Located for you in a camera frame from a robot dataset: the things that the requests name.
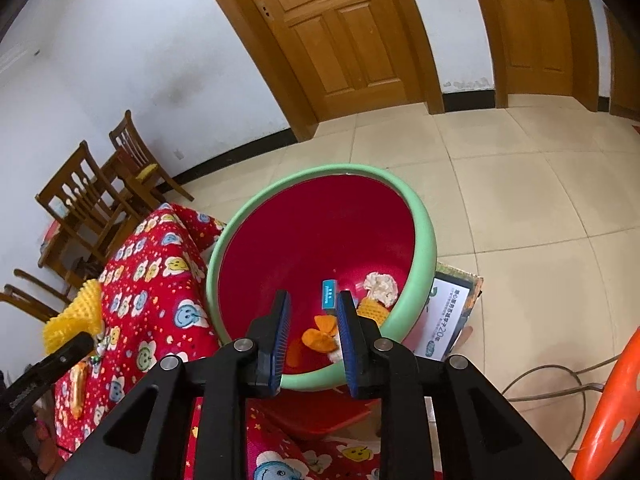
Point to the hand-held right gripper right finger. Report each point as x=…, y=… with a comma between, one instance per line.
x=347, y=345

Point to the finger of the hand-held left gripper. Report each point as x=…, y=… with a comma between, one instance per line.
x=67, y=352

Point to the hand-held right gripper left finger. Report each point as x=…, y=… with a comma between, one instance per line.
x=280, y=340

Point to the orange peel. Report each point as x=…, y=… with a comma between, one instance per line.
x=320, y=337

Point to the yellow foam fruit net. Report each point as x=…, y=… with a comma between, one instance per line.
x=372, y=308
x=75, y=310

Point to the red basin with green rim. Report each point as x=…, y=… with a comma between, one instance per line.
x=320, y=230

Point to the small green wrapper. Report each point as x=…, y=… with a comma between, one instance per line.
x=95, y=358

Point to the small blue box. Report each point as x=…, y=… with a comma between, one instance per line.
x=328, y=296

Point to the wooden curved-back chair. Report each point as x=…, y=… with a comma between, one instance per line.
x=42, y=282
x=25, y=300

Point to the red flower-print blanket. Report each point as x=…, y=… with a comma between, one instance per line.
x=150, y=290

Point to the wooden slat-back chair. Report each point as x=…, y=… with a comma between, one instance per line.
x=80, y=195

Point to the wooden chair with yellow cushion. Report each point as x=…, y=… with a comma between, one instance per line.
x=137, y=160

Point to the orange dotted plastic stool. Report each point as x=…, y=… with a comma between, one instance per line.
x=612, y=410

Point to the wooden panel door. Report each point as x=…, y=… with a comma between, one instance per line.
x=535, y=30
x=330, y=35
x=625, y=65

